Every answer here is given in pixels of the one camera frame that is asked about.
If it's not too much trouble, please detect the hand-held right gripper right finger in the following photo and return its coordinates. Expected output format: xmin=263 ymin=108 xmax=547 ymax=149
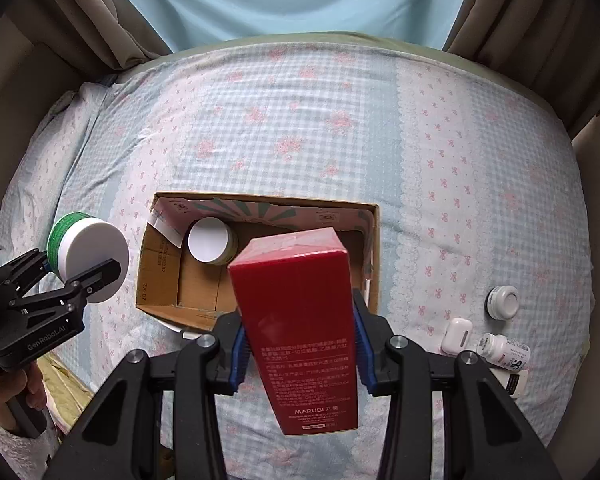
xmin=351 ymin=290 xmax=564 ymax=480

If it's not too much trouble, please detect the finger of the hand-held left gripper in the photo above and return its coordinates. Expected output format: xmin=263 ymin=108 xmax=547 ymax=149
xmin=0 ymin=248 xmax=52 ymax=295
xmin=9 ymin=258 xmax=122 ymax=317

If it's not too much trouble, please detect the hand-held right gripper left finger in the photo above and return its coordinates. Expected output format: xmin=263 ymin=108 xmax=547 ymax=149
xmin=55 ymin=311 xmax=254 ymax=480

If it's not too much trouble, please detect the green jar with white lid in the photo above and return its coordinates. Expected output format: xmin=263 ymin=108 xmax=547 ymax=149
xmin=47 ymin=212 xmax=131 ymax=305

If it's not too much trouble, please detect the red rectangular carton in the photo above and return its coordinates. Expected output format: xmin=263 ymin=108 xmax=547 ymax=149
xmin=227 ymin=227 xmax=361 ymax=436

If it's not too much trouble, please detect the cardboard box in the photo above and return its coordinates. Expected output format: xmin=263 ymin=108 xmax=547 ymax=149
xmin=134 ymin=191 xmax=381 ymax=334

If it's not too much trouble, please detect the white round jar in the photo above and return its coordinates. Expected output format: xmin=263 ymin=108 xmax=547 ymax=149
xmin=187 ymin=217 xmax=240 ymax=266

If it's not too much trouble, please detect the person's left forearm white sleeve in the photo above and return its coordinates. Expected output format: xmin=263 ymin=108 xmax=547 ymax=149
xmin=0 ymin=404 xmax=56 ymax=480

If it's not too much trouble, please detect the person's left hand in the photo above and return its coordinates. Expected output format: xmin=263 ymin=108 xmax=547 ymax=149
xmin=0 ymin=369 xmax=45 ymax=413

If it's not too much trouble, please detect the yellow-green quilt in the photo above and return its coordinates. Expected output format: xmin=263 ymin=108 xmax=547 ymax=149
xmin=36 ymin=351 xmax=97 ymax=443

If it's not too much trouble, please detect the white earbuds case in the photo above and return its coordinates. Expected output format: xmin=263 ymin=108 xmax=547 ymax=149
xmin=440 ymin=317 xmax=474 ymax=356

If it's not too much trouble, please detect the white pill bottle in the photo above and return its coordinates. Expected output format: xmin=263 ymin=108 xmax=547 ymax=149
xmin=476 ymin=332 xmax=531 ymax=371

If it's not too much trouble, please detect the small white cream jar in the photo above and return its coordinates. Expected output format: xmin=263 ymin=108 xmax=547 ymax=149
xmin=486 ymin=285 xmax=521 ymax=320

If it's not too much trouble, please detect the blue checked floral bedsheet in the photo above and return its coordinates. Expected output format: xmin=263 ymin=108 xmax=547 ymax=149
xmin=0 ymin=35 xmax=597 ymax=480

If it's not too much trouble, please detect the beige curtain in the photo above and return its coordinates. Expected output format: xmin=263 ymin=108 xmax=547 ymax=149
xmin=442 ymin=0 xmax=600 ymax=142
xmin=44 ymin=0 xmax=175 ymax=70

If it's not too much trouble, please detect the light blue sheer curtain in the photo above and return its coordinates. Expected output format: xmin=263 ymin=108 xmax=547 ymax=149
xmin=92 ymin=0 xmax=477 ymax=55

